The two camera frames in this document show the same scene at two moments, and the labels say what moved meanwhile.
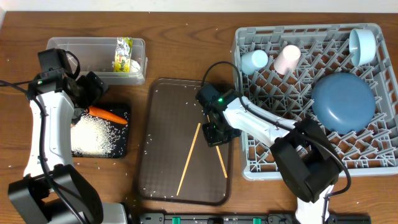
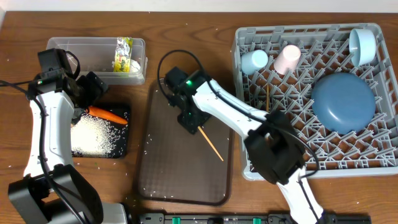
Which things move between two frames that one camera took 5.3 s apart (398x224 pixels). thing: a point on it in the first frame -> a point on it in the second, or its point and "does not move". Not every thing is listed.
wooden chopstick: [188, 158] -> [210, 143]
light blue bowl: [362, 46] does not move
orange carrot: [98, 112] does not move
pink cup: [288, 60] does not move
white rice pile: [91, 136] does not move
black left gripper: [97, 88] does not move
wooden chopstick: [217, 148] -> [267, 98]
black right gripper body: [215, 135] -> [192, 119]
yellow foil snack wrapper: [122, 62] does not move
